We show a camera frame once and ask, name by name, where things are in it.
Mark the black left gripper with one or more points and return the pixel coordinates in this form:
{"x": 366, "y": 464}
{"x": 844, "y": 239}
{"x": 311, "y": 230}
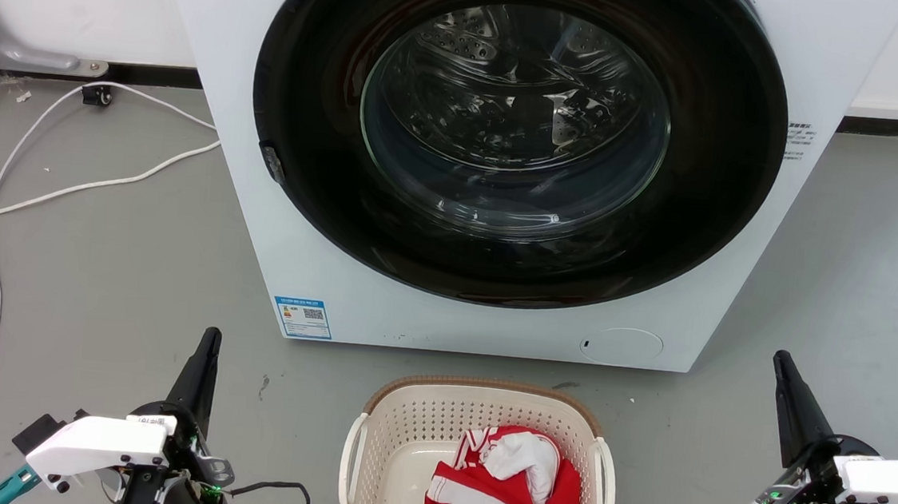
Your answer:
{"x": 196, "y": 464}

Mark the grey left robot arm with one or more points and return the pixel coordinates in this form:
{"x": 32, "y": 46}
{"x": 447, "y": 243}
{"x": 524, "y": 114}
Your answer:
{"x": 137, "y": 496}

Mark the cream plastic laundry basket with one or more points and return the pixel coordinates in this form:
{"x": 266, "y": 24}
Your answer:
{"x": 411, "y": 425}

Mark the blue energy label sticker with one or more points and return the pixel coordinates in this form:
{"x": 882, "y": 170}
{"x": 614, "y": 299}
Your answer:
{"x": 303, "y": 317}

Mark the round white filter cover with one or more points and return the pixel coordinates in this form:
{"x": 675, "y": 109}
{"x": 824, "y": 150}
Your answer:
{"x": 622, "y": 346}

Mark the white front-load washing machine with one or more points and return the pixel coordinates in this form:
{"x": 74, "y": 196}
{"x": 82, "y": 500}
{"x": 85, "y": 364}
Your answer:
{"x": 739, "y": 227}

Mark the black round washer door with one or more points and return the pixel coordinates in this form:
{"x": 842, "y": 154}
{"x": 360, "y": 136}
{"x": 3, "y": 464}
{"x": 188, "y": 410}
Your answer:
{"x": 711, "y": 184}

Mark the small printed text sticker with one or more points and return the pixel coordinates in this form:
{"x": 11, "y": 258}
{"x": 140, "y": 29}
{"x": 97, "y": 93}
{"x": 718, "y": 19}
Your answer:
{"x": 798, "y": 141}

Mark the red and white garment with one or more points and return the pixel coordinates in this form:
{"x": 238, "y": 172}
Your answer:
{"x": 493, "y": 500}

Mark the white right wrist camera cover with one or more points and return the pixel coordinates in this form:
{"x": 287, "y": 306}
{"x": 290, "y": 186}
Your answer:
{"x": 892, "y": 479}

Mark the white wrist camera cover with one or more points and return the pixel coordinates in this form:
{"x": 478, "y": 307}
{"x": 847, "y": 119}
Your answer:
{"x": 892, "y": 479}
{"x": 93, "y": 447}

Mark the white left wrist camera cover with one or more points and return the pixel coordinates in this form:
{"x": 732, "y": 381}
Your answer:
{"x": 93, "y": 447}

